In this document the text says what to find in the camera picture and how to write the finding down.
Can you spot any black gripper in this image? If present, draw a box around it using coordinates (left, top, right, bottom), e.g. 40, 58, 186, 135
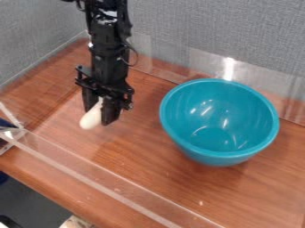
75, 47, 135, 126

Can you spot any white and brown toy mushroom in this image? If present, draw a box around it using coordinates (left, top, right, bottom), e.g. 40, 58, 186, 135
80, 100, 103, 130

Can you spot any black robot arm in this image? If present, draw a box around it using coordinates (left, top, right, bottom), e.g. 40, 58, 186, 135
61, 0, 135, 126

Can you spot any blue plastic bowl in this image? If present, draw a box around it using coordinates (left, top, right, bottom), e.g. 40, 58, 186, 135
159, 78, 279, 167

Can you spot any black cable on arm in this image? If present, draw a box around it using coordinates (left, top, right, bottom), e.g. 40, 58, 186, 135
120, 38, 140, 67

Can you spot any clear acrylic barrier wall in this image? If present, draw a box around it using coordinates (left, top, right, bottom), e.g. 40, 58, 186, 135
0, 35, 305, 228

